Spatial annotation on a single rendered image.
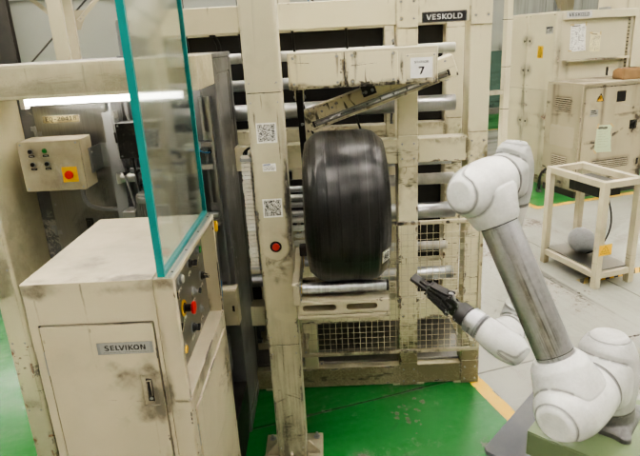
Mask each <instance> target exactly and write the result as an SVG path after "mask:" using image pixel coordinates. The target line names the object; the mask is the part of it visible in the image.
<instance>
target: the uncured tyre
mask: <svg viewBox="0 0 640 456"><path fill-rule="evenodd" d="M302 190H303V212H304V228H305V241H306V251H307V257H308V261H309V266H310V272H311V273H313V274H314V275H315V276H316V277H317V278H318V279H320V280H322V281H326V282H340V281H360V280H372V279H375V278H378V277H379V276H380V275H381V274H382V273H383V272H384V271H385V270H386V269H387V268H388V267H389V263H390V259H388V260H387V261H386V262H385V263H383V264H382V256H383V252H384V251H385V250H386V249H388V248H389V247H391V228H392V221H391V195H390V174H389V167H388V161H387V156H386V152H385V147H384V143H383V140H382V139H381V138H380V137H379V136H378V135H376V134H375V133H374V132H373V131H372V130H368V129H340V130H321V131H318V132H315V133H314V134H313V135H312V136H311V137H310V138H309V139H308V140H307V141H306V142H305V143H304V149H303V157H302Z"/></svg>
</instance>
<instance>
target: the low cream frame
mask: <svg viewBox="0 0 640 456"><path fill-rule="evenodd" d="M574 169H578V173H577V172H573V171H570V170H574ZM587 170H590V171H594V172H598V173H601V174H605V175H608V176H612V177H615V178H619V179H617V180H615V179H611V178H608V177H605V176H601V175H597V174H594V173H587ZM555 174H556V175H559V176H562V177H566V178H569V179H570V186H569V188H571V189H574V190H576V196H575V207H574V216H573V227H572V231H571V232H570V233H569V236H568V243H564V244H559V245H553V246H550V231H551V218H552V207H553V194H554V183H555ZM627 186H634V191H633V198H632V206H631V214H630V228H629V236H628V243H627V251H626V259H625V263H624V262H622V261H620V260H617V259H615V258H613V257H611V256H609V255H611V250H612V243H610V244H605V241H606V240H607V238H608V236H609V234H610V229H611V224H612V211H611V205H610V196H612V195H617V194H620V193H621V187H627ZM585 193H586V194H588V195H591V196H595V197H598V198H599V201H598V210H597V219H596V229H595V235H594V234H593V232H592V231H590V230H589V229H587V228H582V219H583V209H584V200H585ZM609 206H610V228H609V232H608V234H607V236H606V228H607V220H608V211H609ZM639 229H640V176H639V175H635V174H632V173H628V172H624V171H621V170H617V169H610V168H606V167H602V166H598V165H595V164H591V163H588V162H577V163H570V164H564V165H556V166H547V176H546V189H545V202H544V214H543V227H542V240H541V253H540V261H541V262H543V263H546V262H548V261H549V257H551V258H553V259H555V260H557V261H559V262H561V263H563V264H565V265H567V266H569V267H571V268H574V269H576V270H578V271H580V272H582V273H584V274H586V275H587V276H589V277H590V287H591V288H593V289H599V288H600V280H601V279H602V278H607V277H611V276H615V275H620V274H623V281H625V282H627V283H629V282H632V279H633V273H634V265H635V257H636V250H637V243H638V236H639ZM605 237H606V238H605Z"/></svg>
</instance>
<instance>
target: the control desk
mask: <svg viewBox="0 0 640 456"><path fill-rule="evenodd" d="M19 287H20V291H21V295H22V299H23V303H24V307H25V311H26V315H27V319H28V323H29V327H30V335H31V339H32V342H33V346H34V350H35V355H36V359H37V363H38V366H39V370H40V375H41V379H42V383H43V387H44V390H45V395H46V399H47V403H48V407H49V411H50V418H51V422H52V426H53V430H54V434H55V439H56V443H57V446H58V450H59V454H60V456H241V452H240V445H239V436H238V427H237V420H236V411H235V403H234V395H233V387H232V379H231V371H230V355H229V347H228V338H227V331H226V322H225V314H224V310H223V308H224V304H223V296H222V288H221V280H220V271H219V264H218V255H217V246H216V239H215V230H214V223H213V214H206V216H205V217H204V219H203V220H202V222H201V223H200V225H199V226H198V228H197V229H196V231H195V232H194V233H193V234H192V236H191V237H190V239H189V241H188V242H187V244H186V245H185V247H184V248H183V250H182V251H181V253H180V254H179V256H178V257H177V259H176V260H175V262H174V263H173V265H172V267H171V268H170V270H169V272H168V273H167V275H166V276H165V277H157V272H156V266H155V260H154V254H153V248H152V241H151V236H150V224H149V217H140V218H121V219H101V220H99V221H98V222H96V223H95V224H94V225H93V226H92V227H90V228H89V229H88V230H86V231H85V232H84V233H83V234H81V235H80V236H79V237H78V238H77V239H75V240H74V241H73V242H72V243H70V244H69V245H68V246H67V247H65V248H64V249H63V250H61V251H60V252H59V253H58V254H57V255H55V256H54V257H53V258H52V259H50V260H49V261H48V262H47V263H45V264H44V265H43V266H42V267H41V268H39V269H38V270H37V271H35V272H34V273H33V274H32V275H31V276H30V277H29V278H28V279H26V280H25V281H24V282H23V283H22V284H20V285H19Z"/></svg>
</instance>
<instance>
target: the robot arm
mask: <svg viewBox="0 0 640 456"><path fill-rule="evenodd" d="M533 176H534V160H533V155H532V151H531V148H530V146H529V145H528V143H527V142H525V141H519V140H506V141H505V142H503V143H501V145H500V146H499V147H498V148H497V150H496V153H495V154H494V155H492V156H491V157H485V158H482V159H479V160H476V161H474V162H471V163H469V164H467V165H465V166H464V167H462V168H461V169H459V170H458V171H457V172H456V173H455V174H454V175H453V176H452V178H451V179H450V181H449V183H448V186H447V192H446V194H447V200H448V203H449V205H450V207H451V208H452V209H453V210H454V211H455V212H456V213H457V214H459V215H461V216H463V217H465V218H466V219H467V220H468V222H469V223H470V224H471V225H472V227H473V228H475V229H476V230H477V231H481V232H482V234H483V236H484V239H485V241H486V243H487V246H488V248H489V250H490V254H491V257H492V259H493V261H494V263H495V265H496V267H497V270H498V272H499V274H500V277H501V279H502V281H503V284H504V286H505V288H506V291H507V293H508V295H509V298H507V299H506V301H505V304H504V306H503V309H502V311H501V313H500V317H499V318H496V319H493V318H491V317H490V316H489V315H488V314H486V313H485V312H483V311H482V310H481V309H479V308H478V307H477V308H474V307H472V306H471V305H469V304H468V303H467V302H464V303H461V302H460V301H459V300H458V299H457V298H455V296H454V294H455V291H453V290H449V289H447V288H445V287H442V286H440V285H438V284H437V283H435V282H431V283H429V282H427V281H426V280H424V279H423V278H422V277H420V276H419V275H418V274H416V273H415V274H413V275H412V276H411V277H410V281H412V282H413V283H414V284H416V285H417V286H418V287H420V288H421V289H423V290H424V291H425V293H424V294H425V295H426V294H427V298H428V299H430V300H431V301H432V302H433V303H434V304H435V305H436V306H437V307H438V308H439V309H440V310H441V311H442V312H443V313H444V315H445V316H448V315H449V314H450V315H451V316H452V320H453V321H454V322H456V323H457V324H458V325H460V326H462V329H463V330H464V331H465V332H467V334H468V335H470V336H471V337H472V338H474V339H475V340H476V341H477V342H478V343H479V344H480V346H481V347H482V348H483V349H485V350H486V351H487V352H488V353H490V354H491V355H492V356H494V357H495V358H497V359H499V360H500V361H502V362H504V363H506V364H508V365H511V366H517V365H519V364H520V363H522V362H523V361H524V360H525V358H526V357H527V356H528V354H529V352H530V348H529V346H528V344H527V342H526V340H525V339H526V338H527V339H528V341H529V344H530V347H531V350H532V352H533V355H534V357H535V359H534V361H533V363H532V365H531V369H530V375H531V380H532V388H533V397H534V399H533V402H532V408H533V414H534V418H535V421H536V423H537V425H538V426H539V427H540V428H541V430H542V431H543V432H544V433H545V434H546V435H548V436H549V437H550V438H552V439H553V440H555V441H558V442H564V443H572V442H582V441H585V440H587V439H588V438H590V437H592V436H594V435H595V434H596V433H599V434H602V435H604V436H607V437H610V438H612V439H614V440H616V441H617V442H619V443H621V444H623V445H630V444H631V435H632V433H633V432H634V430H635V429H636V427H637V425H638V423H639V421H640V406H639V405H637V404H636V399H637V395H638V389H639V381H640V358H639V354H638V351H637V349H636V346H635V344H634V342H633V341H632V339H631V338H629V336H628V335H627V334H626V333H624V332H622V331H620V330H618V329H615V328H610V327H598V328H595V329H593V330H590V331H589V332H588V333H586V334H585V336H584V337H583V338H582V339H581V340H580V342H579V344H578V348H576V347H573V345H572V342H571V340H570V337H569V335H568V333H567V330H566V328H565V326H564V323H563V321H562V319H561V316H560V314H559V312H558V309H557V307H556V305H555V303H554V301H553V299H552V297H551V294H550V291H549V288H548V286H547V284H546V281H545V279H544V277H543V274H542V272H541V270H540V268H539V266H538V264H537V262H536V259H535V257H534V255H533V252H532V250H531V248H530V244H529V242H528V239H527V237H526V235H525V232H524V230H523V229H522V226H523V223H524V219H525V216H526V213H527V210H528V207H529V203H530V196H531V192H532V187H533Z"/></svg>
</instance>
